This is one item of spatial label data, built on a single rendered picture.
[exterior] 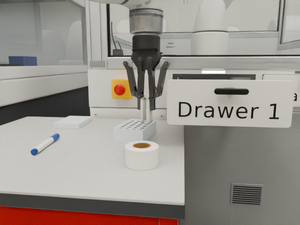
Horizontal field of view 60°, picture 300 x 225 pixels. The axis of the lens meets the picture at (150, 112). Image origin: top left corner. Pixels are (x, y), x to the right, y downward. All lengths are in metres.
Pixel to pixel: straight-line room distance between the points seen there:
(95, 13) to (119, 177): 0.69
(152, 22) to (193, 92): 0.20
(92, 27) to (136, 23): 0.37
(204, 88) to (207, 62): 0.35
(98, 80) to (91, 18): 0.23
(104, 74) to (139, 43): 0.35
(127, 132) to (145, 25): 0.28
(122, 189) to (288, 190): 0.80
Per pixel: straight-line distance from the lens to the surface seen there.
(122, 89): 0.92
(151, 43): 0.69
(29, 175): 0.55
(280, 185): 1.13
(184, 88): 0.63
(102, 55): 1.02
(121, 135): 0.69
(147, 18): 0.68
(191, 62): 0.97
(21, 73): 1.26
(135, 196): 0.43
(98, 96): 1.02
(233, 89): 0.60
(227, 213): 1.14
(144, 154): 0.51
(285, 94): 0.67
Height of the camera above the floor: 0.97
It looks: 11 degrees down
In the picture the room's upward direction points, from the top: straight up
